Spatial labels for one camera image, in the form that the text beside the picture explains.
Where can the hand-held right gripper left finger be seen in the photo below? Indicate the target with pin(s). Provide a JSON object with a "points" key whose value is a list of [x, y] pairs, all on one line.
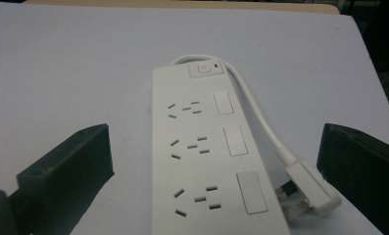
{"points": [[68, 169]]}

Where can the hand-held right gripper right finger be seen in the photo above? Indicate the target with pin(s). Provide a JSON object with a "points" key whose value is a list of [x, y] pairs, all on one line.
{"points": [[362, 169]]}

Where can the white power plug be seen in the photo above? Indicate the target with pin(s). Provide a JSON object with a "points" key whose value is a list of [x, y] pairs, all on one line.
{"points": [[309, 187]]}

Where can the white power strip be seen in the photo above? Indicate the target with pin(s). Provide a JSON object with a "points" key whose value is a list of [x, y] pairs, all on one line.
{"points": [[195, 163]]}

